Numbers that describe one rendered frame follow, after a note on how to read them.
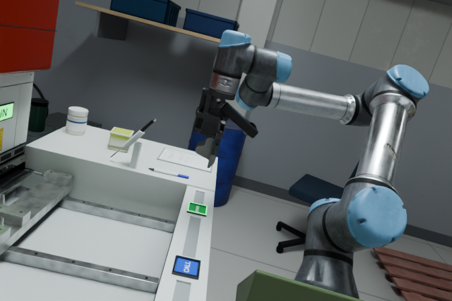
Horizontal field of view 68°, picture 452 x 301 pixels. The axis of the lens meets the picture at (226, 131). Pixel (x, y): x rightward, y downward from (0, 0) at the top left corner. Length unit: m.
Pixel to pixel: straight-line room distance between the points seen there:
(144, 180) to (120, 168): 0.09
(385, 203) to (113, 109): 3.42
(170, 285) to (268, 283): 0.19
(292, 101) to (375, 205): 0.39
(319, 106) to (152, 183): 0.58
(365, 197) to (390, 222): 0.07
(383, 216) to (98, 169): 0.84
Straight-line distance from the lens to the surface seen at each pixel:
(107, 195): 1.19
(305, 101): 1.01
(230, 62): 0.83
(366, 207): 0.75
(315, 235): 0.87
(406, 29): 3.78
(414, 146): 3.93
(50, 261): 0.93
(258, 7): 3.26
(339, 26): 3.60
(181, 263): 0.76
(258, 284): 0.73
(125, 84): 3.81
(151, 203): 1.16
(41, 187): 1.16
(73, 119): 1.36
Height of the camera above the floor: 1.41
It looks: 14 degrees down
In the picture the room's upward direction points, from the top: 15 degrees clockwise
